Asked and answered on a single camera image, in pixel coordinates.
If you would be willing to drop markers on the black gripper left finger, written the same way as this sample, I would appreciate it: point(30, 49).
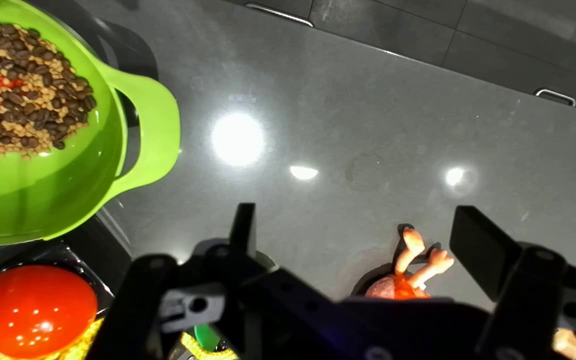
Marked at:
point(242, 234)

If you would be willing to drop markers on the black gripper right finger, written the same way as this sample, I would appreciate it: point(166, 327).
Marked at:
point(482, 248)

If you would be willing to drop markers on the light green bowl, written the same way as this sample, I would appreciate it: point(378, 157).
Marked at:
point(133, 138)

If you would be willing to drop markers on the coffee beans in bowl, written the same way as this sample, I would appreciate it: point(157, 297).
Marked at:
point(43, 99)

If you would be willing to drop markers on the orange plush chicken toy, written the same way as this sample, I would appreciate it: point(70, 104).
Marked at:
point(413, 266)

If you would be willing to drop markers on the small green cup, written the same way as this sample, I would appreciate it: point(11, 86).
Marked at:
point(206, 338)

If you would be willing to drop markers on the black square box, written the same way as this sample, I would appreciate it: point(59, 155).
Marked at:
point(63, 256)

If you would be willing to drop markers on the red tomato ball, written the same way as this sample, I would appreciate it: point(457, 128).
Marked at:
point(43, 308)

